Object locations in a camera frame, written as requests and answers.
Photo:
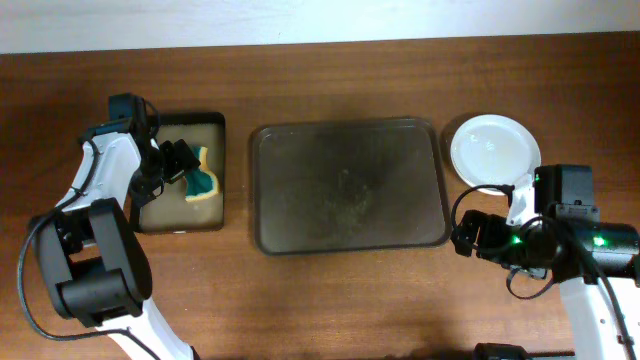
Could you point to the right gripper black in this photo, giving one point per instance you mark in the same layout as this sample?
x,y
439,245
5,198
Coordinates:
x,y
485,245

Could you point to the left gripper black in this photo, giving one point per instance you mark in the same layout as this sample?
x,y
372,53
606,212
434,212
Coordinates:
x,y
183,158

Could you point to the green yellow sponge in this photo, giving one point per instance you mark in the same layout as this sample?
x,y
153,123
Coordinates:
x,y
202,183

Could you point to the light blue plate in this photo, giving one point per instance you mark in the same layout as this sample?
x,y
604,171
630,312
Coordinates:
x,y
493,149

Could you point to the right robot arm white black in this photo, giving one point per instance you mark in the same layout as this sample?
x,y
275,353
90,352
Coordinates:
x,y
553,232

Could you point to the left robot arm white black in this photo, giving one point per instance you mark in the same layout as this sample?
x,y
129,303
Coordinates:
x,y
93,266

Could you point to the small black water tray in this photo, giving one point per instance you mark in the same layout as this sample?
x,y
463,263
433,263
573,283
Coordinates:
x,y
171,212

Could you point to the large brown serving tray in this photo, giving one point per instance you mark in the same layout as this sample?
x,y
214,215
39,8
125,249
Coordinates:
x,y
331,187

